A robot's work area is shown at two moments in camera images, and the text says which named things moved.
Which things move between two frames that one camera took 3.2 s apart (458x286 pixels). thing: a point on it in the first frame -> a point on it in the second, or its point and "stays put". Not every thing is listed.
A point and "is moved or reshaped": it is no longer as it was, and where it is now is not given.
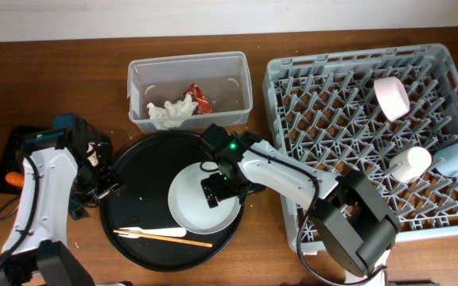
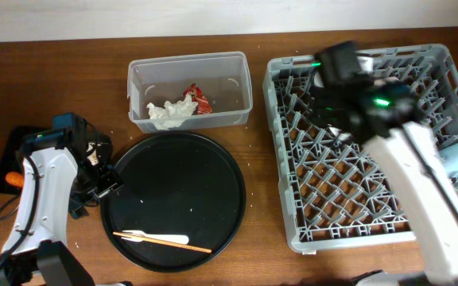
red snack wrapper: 203,104 stays put
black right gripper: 219,192 -> 317,103
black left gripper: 110,183 stays put
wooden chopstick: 165,239 is moved or reshaped
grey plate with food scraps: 188,206 -> 366,65
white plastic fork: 170,233 is moved or reshaped
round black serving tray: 137,221 stays put
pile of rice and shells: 93,158 stays put
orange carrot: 15,178 stays put
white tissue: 173,114 stays put
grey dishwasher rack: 335,114 stays put
